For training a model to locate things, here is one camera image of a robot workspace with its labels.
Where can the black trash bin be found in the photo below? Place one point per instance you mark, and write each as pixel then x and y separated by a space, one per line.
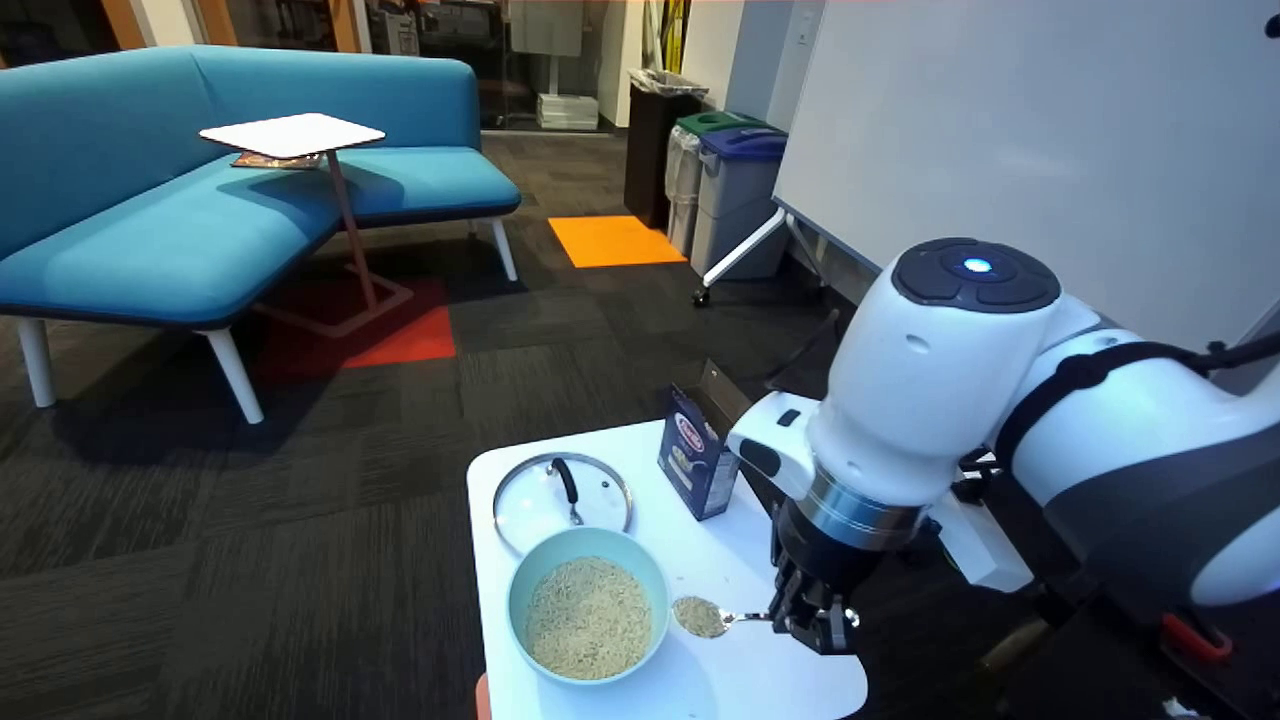
pixel 653 145

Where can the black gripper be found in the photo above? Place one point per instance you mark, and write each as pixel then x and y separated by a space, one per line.
pixel 821 565

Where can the grey bin blue lid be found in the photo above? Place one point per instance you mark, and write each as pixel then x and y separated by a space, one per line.
pixel 732 203

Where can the dark blue food box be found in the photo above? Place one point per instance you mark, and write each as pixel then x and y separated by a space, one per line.
pixel 695 460

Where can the white side table orange frame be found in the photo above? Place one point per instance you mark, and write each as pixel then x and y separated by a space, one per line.
pixel 720 563
pixel 292 133

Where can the glass pot lid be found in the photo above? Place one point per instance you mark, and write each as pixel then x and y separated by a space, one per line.
pixel 534 502

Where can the white storage box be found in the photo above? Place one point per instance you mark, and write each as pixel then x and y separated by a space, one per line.
pixel 570 111

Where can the light green bowl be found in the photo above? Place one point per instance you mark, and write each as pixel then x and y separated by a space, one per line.
pixel 523 614

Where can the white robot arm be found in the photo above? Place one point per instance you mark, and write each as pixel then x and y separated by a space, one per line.
pixel 960 374

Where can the blue upholstered sofa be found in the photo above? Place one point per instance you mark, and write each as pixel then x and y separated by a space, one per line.
pixel 161 227

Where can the beige rice grains heap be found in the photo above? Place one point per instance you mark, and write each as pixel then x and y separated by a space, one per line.
pixel 589 616

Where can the grey bin green lid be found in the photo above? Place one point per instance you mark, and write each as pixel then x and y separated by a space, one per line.
pixel 683 165

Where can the white rolling whiteboard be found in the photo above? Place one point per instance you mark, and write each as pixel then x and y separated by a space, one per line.
pixel 1042 104

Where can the red black clamp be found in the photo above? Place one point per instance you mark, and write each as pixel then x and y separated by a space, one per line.
pixel 1195 641

